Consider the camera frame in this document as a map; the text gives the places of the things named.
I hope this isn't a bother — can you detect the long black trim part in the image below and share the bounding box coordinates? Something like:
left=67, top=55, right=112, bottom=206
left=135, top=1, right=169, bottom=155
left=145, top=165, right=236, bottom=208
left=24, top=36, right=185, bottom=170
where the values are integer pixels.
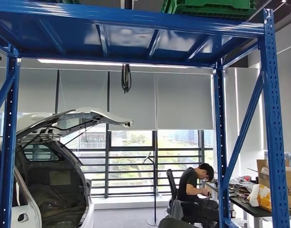
left=158, top=217, right=201, bottom=228

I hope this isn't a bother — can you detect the blue steel shelf rack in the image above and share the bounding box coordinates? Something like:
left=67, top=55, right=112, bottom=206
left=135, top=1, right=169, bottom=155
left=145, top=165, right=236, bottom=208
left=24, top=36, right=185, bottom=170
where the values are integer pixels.
left=0, top=0, right=290, bottom=228

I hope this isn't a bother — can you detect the grey roller blind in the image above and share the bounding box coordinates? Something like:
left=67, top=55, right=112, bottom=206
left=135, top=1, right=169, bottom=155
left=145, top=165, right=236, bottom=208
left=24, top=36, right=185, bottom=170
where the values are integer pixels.
left=109, top=71, right=156, bottom=130
left=156, top=73, right=214, bottom=130
left=17, top=67, right=108, bottom=114

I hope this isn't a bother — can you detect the window with black railing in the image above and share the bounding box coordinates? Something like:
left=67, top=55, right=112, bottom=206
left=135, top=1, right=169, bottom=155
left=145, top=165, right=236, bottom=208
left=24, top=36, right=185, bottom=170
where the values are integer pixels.
left=60, top=124, right=215, bottom=199

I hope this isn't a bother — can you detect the white car tailgate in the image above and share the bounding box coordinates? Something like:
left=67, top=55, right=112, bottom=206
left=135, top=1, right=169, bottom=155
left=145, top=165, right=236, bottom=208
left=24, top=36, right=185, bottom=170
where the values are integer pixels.
left=15, top=107, right=134, bottom=142

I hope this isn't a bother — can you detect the black office chair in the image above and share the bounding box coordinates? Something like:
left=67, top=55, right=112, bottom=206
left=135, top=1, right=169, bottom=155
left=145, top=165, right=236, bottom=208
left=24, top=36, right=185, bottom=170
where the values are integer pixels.
left=166, top=169, right=201, bottom=226

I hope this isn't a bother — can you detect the person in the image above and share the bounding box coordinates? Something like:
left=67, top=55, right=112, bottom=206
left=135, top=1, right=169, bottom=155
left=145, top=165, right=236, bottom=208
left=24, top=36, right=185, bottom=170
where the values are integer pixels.
left=178, top=163, right=220, bottom=228

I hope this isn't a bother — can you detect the long ceiling light strip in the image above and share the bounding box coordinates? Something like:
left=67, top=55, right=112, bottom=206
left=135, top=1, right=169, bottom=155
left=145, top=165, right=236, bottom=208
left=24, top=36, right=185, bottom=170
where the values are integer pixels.
left=37, top=58, right=189, bottom=69

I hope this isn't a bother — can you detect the grey jacket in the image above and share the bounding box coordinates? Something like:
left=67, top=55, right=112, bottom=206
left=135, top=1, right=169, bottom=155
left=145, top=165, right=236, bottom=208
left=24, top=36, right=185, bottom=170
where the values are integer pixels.
left=170, top=199, right=184, bottom=221

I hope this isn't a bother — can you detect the black floor stand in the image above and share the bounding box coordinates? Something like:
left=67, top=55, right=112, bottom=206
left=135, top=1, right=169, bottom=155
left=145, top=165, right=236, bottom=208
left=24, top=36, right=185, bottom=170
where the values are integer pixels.
left=142, top=152, right=160, bottom=227

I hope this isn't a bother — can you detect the green plastic crate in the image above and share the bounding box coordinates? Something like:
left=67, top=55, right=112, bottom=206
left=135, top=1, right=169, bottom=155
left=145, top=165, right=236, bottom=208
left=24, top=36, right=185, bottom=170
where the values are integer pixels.
left=160, top=0, right=256, bottom=20

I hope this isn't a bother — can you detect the clear plastic bag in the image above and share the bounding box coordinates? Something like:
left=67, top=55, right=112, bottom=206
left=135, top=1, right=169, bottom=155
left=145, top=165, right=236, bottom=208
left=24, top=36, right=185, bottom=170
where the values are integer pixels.
left=228, top=178, right=255, bottom=192

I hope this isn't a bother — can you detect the black work desk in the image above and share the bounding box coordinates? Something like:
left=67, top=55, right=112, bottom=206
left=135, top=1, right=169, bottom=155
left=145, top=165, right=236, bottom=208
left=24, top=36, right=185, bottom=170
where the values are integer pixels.
left=203, top=179, right=291, bottom=228

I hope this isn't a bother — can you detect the white yellow plastic bag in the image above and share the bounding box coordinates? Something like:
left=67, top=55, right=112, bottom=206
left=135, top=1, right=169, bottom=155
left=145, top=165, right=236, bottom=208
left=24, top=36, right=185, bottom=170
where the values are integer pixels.
left=247, top=184, right=272, bottom=212

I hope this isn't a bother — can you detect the white car body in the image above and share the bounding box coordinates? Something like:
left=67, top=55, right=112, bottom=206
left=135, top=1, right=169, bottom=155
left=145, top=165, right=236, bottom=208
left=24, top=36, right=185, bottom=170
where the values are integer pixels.
left=0, top=112, right=95, bottom=228

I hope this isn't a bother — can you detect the black hanging cable bundle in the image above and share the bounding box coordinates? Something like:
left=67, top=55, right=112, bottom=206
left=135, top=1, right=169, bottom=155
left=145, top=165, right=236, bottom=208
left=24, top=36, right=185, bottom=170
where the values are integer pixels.
left=121, top=64, right=132, bottom=94

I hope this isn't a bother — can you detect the tangled cable pile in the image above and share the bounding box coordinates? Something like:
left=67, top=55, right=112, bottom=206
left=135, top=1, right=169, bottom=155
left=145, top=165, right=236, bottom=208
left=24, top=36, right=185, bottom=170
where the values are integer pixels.
left=228, top=188, right=251, bottom=204

